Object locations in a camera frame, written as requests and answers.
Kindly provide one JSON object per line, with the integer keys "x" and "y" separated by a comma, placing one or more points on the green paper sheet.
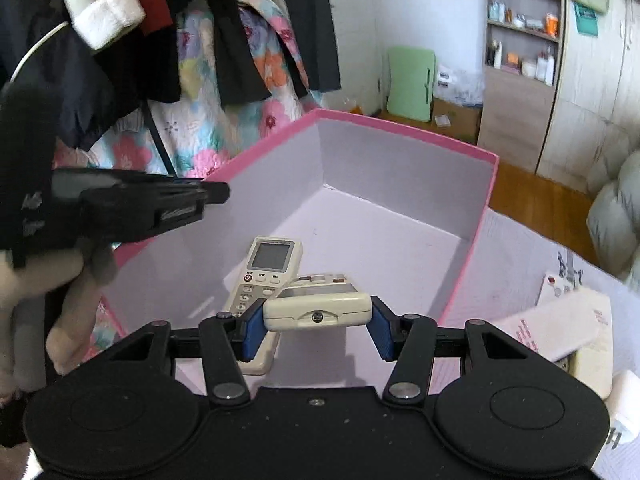
{"x": 586, "y": 18}

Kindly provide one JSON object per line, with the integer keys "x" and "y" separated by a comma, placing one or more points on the grey puffer jacket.
{"x": 617, "y": 220}

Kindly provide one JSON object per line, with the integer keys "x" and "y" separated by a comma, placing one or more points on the brown cardboard box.
{"x": 452, "y": 117}

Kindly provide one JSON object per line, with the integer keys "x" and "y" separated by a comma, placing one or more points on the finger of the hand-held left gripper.
{"x": 150, "y": 205}

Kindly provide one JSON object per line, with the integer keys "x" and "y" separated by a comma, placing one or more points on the grey-white remote control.
{"x": 325, "y": 278}

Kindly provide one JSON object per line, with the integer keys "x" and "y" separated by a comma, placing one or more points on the light wooden wardrobe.
{"x": 595, "y": 85}

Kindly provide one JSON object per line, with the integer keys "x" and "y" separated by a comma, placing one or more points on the pink cardboard box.
{"x": 390, "y": 220}

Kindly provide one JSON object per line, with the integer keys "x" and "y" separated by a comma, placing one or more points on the cream remote control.
{"x": 317, "y": 311}

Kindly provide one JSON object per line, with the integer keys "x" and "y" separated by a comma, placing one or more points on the wooden shelf cabinet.
{"x": 520, "y": 60}

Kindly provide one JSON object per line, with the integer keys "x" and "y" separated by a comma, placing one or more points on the dark navy jacket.
{"x": 55, "y": 75}

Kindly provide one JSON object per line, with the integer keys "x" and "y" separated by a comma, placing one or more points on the dark long-sleeve garment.
{"x": 307, "y": 20}

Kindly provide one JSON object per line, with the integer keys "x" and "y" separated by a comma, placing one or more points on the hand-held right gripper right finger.
{"x": 381, "y": 330}

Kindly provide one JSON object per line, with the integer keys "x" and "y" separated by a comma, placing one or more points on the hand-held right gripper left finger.
{"x": 253, "y": 332}

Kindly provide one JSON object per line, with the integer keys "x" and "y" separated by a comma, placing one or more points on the cream fleece sleeve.
{"x": 102, "y": 5}

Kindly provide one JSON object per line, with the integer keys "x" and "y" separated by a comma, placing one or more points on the floral quilt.
{"x": 220, "y": 125}

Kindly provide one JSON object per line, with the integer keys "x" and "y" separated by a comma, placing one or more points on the white remote control with screen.
{"x": 265, "y": 285}

